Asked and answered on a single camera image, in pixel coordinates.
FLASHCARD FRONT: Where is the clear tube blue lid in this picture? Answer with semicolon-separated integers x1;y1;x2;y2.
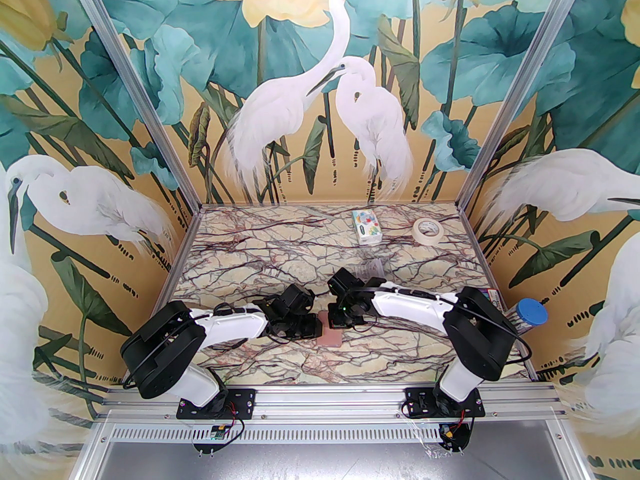
507;298;549;337

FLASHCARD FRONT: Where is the cream masking tape roll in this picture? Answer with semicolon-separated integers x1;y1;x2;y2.
412;218;446;244

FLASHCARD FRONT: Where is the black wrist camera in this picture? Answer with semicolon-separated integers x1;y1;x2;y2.
327;268;366;296
277;284;315;314

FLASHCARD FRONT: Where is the white patterned tissue pack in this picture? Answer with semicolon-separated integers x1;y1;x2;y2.
351;209;384;246

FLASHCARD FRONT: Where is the aluminium frame post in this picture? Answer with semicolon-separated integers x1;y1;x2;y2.
457;0;588;211
64;0;203;209

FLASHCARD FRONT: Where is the aluminium front rail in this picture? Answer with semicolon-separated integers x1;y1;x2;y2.
95;385;571;424

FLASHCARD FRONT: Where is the clear acrylic card stand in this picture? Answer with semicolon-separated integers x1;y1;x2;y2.
357;258;387;284

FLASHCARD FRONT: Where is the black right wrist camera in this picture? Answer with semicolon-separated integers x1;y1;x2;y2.
327;268;366;296

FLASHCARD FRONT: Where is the small controller circuit board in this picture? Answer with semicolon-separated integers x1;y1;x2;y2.
194;420;236;455
437;420;474;454

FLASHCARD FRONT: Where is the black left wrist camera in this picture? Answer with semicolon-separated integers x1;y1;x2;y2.
277;284;315;314

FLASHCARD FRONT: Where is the pink leather card holder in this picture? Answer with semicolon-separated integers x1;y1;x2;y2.
316;312;344;347

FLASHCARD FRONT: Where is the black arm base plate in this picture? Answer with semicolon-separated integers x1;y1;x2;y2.
404;387;487;419
177;388;257;421

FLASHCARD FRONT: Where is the perforated metal panel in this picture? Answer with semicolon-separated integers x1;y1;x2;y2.
75;422;593;480

